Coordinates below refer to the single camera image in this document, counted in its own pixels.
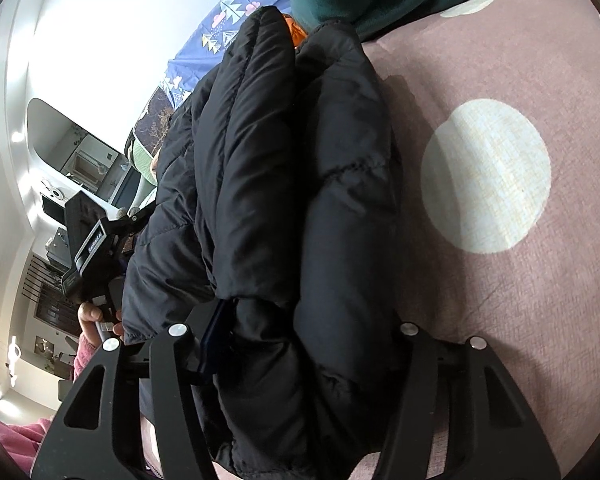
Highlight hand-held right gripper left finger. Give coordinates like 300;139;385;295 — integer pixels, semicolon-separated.
32;300;233;480

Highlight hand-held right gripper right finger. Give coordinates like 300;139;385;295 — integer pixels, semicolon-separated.
375;322;561;480

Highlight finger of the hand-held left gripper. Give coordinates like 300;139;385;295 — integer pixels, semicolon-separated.
107;206;155;242

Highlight black puffer jacket orange lining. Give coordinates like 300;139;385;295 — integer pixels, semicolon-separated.
121;5;406;478

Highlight person's left forearm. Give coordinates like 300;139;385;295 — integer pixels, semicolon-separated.
71;332;99;382

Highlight person's left hand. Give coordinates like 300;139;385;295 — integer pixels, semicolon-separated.
77;302;126;347

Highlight light green pillow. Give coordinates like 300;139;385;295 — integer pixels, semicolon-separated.
125;132;158;186

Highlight dark wooden cabinet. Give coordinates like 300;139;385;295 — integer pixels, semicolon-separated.
17;252;81;341

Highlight dark patterned pillow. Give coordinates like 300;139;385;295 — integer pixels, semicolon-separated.
134;87;176;156

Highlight pink bedsheet with white dots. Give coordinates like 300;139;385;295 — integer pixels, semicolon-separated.
140;0;600;480

